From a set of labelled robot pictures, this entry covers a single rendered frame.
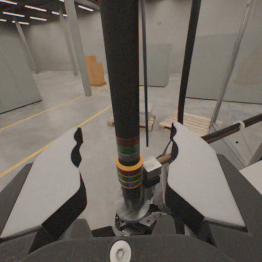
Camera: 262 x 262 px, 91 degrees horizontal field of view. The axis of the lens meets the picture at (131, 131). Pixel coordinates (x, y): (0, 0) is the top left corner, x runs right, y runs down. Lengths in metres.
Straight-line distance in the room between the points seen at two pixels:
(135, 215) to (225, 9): 12.34
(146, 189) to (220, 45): 5.46
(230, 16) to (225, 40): 6.83
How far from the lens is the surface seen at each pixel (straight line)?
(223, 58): 5.62
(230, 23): 12.36
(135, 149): 0.18
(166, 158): 0.25
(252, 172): 0.66
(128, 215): 0.28
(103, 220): 1.92
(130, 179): 0.21
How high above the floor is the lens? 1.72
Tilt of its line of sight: 32 degrees down
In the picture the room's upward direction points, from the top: 3 degrees counter-clockwise
